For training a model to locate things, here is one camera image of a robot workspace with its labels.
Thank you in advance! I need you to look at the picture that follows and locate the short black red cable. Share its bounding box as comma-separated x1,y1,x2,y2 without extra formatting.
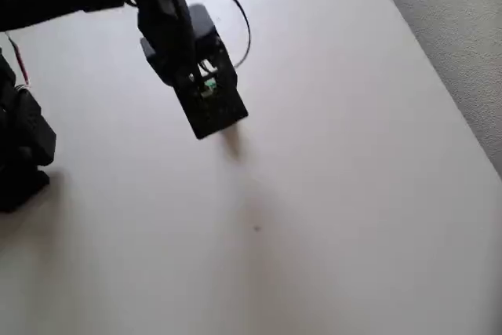
5,32,32,89

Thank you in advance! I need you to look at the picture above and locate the green cube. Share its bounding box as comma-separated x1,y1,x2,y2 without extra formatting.
201,78,218,98

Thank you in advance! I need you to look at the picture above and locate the long black red cable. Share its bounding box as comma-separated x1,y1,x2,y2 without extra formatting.
167,0,252,70

